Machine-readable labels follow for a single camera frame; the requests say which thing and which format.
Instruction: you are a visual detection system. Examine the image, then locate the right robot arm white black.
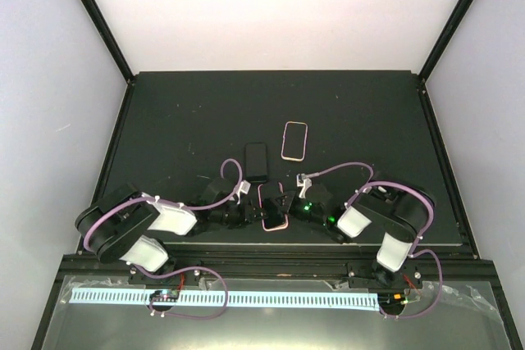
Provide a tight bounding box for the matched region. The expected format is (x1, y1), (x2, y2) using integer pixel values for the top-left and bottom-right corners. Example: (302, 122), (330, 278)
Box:
(258, 175), (436, 288)

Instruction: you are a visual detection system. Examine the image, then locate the black frame post right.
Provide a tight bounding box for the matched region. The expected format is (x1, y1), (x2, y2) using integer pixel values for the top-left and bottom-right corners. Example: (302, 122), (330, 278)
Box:
(418, 0), (502, 80)

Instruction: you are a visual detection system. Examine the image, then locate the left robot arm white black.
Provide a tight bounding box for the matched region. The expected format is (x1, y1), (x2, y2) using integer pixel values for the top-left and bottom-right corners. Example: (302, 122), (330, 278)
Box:
(75, 178), (267, 284)

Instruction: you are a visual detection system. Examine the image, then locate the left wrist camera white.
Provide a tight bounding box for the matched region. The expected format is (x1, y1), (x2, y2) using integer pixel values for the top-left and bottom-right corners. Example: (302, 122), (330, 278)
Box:
(235, 180), (251, 204)

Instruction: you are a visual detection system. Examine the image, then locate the right circuit board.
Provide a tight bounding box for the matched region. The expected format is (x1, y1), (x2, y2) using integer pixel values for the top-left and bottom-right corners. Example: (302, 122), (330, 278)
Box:
(377, 293), (421, 306)

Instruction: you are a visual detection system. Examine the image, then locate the white slotted cable duct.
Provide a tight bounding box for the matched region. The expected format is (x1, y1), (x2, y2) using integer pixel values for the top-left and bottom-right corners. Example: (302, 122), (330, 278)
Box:
(69, 288), (380, 311)

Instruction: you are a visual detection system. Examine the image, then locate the black phone with dual camera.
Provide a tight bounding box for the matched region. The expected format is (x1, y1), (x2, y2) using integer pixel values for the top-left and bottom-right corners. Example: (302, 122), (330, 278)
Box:
(244, 143), (269, 184)

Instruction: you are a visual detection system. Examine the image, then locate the circuit board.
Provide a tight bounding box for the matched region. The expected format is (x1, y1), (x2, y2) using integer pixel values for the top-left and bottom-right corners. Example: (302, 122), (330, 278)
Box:
(149, 289), (179, 302)
(377, 293), (421, 306)

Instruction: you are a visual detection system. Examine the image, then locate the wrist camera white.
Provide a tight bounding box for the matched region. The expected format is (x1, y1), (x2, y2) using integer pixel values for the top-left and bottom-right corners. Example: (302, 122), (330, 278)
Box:
(235, 180), (251, 204)
(296, 174), (313, 199)

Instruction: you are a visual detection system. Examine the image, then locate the black frame post left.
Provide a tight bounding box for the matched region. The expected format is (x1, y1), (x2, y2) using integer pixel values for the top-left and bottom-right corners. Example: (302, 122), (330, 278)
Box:
(56, 0), (136, 85)

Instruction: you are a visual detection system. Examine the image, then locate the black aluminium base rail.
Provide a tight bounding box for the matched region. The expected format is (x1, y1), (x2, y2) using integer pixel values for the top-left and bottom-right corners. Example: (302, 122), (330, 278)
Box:
(56, 243), (500, 289)

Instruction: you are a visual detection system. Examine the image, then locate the pink phone case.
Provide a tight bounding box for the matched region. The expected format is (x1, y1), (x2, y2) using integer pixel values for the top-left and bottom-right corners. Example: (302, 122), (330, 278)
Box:
(257, 181), (290, 233)

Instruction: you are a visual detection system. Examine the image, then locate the left circuit board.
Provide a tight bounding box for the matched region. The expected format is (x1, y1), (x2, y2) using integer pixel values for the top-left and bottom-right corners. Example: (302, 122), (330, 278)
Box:
(149, 289), (179, 302)

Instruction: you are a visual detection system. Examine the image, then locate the black frame post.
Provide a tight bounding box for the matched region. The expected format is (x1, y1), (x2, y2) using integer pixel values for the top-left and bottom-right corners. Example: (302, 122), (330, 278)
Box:
(56, 0), (136, 85)
(418, 0), (502, 80)

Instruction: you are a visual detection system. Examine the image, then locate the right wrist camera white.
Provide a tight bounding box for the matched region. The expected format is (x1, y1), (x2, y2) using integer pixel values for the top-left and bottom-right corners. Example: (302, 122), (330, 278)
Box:
(296, 174), (313, 199)

